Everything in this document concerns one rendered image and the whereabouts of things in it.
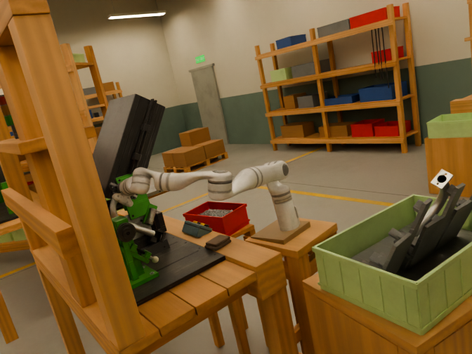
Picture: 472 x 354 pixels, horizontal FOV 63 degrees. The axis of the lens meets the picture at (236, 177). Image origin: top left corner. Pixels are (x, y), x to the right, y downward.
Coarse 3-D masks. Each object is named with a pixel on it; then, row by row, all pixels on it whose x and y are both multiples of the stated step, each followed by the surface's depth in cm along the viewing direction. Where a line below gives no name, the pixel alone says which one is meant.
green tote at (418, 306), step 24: (384, 216) 160; (408, 216) 169; (336, 240) 146; (360, 240) 153; (336, 264) 132; (360, 264) 122; (456, 264) 117; (336, 288) 136; (360, 288) 125; (384, 288) 117; (408, 288) 109; (432, 288) 111; (456, 288) 118; (384, 312) 120; (408, 312) 112; (432, 312) 112
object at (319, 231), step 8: (312, 224) 189; (320, 224) 187; (328, 224) 185; (336, 224) 185; (304, 232) 181; (312, 232) 180; (320, 232) 178; (328, 232) 180; (248, 240) 186; (256, 240) 184; (296, 240) 175; (304, 240) 173; (312, 240) 172; (320, 240) 176; (272, 248) 175; (280, 248) 171; (288, 248) 169; (296, 248) 167; (304, 248) 168; (288, 256) 169; (296, 256) 166
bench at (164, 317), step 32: (64, 288) 169; (192, 288) 146; (224, 288) 141; (64, 320) 242; (96, 320) 137; (160, 320) 129; (192, 320) 142; (288, 320) 161; (128, 352) 119; (288, 352) 162
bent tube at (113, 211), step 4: (112, 200) 174; (112, 204) 174; (116, 204) 175; (112, 208) 173; (116, 208) 175; (112, 212) 173; (116, 212) 174; (112, 216) 173; (116, 216) 174; (136, 228) 177; (140, 228) 178; (144, 228) 180; (140, 232) 179; (144, 232) 179; (148, 232) 180; (152, 232) 181; (152, 236) 181
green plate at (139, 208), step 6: (126, 174) 183; (132, 174) 185; (120, 180) 181; (138, 198) 184; (144, 198) 186; (138, 204) 184; (144, 204) 185; (126, 210) 185; (132, 210) 182; (138, 210) 183; (144, 210) 185; (132, 216) 181; (138, 216) 183
